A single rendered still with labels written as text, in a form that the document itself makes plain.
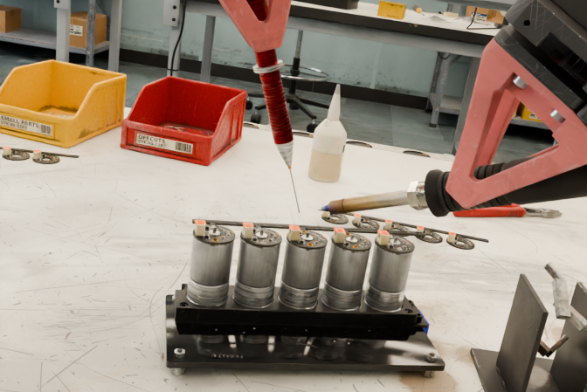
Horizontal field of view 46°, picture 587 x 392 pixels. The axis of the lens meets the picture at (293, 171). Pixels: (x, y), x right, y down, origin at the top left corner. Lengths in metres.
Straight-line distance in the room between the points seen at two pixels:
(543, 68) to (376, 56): 4.53
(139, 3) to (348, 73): 1.53
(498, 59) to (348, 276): 0.17
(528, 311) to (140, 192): 0.36
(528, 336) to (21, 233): 0.36
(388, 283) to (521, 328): 0.08
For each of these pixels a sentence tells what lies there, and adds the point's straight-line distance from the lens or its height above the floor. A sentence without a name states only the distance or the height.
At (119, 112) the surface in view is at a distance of 0.82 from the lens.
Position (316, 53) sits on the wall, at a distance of 4.84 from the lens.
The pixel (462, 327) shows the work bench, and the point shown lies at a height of 0.75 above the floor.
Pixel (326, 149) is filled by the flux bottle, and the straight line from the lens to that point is 0.70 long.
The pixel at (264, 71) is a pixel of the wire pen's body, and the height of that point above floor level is 0.91.
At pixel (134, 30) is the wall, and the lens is 5.09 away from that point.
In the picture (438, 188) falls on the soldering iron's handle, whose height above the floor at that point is 0.87.
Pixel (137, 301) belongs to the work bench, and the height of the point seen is 0.75.
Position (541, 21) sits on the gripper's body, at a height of 0.96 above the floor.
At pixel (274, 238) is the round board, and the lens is 0.41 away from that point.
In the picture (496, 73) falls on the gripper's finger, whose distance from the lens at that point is 0.31.
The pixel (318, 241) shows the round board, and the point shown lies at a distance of 0.42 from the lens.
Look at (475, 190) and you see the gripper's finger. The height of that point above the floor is 0.88.
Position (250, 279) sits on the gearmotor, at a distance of 0.41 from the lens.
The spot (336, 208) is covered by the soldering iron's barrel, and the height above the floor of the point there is 0.84.
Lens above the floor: 0.98
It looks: 18 degrees down
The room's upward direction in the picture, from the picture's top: 8 degrees clockwise
